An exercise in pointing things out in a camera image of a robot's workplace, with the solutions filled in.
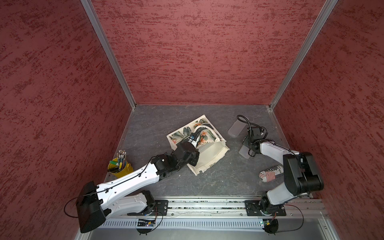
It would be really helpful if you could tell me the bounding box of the left aluminium corner post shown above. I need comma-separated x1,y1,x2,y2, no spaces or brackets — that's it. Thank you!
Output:
81,0,137,110

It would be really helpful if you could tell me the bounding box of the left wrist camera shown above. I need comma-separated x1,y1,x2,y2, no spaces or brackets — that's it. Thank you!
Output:
188,133,200,147

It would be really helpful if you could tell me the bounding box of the cream canvas tote bag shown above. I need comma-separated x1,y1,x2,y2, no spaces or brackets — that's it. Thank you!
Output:
167,115,230,175

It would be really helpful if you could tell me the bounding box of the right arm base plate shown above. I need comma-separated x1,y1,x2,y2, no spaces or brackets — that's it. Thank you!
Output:
245,199,287,217

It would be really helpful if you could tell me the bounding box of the aluminium corner post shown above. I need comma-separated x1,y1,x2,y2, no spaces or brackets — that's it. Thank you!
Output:
81,0,137,110
269,0,338,112

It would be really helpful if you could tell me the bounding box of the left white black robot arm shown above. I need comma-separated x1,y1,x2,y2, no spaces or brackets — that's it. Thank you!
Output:
76,142,200,233

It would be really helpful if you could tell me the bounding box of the red white striped sock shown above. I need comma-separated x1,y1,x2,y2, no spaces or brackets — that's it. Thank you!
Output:
259,166,284,183

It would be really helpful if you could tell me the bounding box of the frosted translucent pencil case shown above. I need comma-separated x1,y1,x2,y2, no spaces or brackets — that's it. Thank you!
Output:
228,120,247,138

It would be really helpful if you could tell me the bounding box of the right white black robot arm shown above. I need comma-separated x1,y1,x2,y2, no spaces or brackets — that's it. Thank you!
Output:
240,128,324,216

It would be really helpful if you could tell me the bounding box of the right small circuit board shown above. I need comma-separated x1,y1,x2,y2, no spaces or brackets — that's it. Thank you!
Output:
263,219,271,229

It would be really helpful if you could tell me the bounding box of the left small circuit board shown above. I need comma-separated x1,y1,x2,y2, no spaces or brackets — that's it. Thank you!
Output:
137,219,156,228

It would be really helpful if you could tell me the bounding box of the aluminium front rail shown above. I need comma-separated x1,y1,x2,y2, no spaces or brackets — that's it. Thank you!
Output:
102,194,329,219

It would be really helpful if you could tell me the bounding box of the yellow pencil cup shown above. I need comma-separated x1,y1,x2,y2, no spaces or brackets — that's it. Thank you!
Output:
108,150,134,178

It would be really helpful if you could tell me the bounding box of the small circuit board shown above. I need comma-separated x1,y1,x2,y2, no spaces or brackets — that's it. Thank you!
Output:
137,219,156,228
263,219,271,229

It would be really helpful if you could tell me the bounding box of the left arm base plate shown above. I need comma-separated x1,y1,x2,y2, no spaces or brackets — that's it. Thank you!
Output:
127,200,169,216

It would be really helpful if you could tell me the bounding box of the right aluminium corner post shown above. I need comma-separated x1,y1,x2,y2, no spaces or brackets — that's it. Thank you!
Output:
269,0,338,112

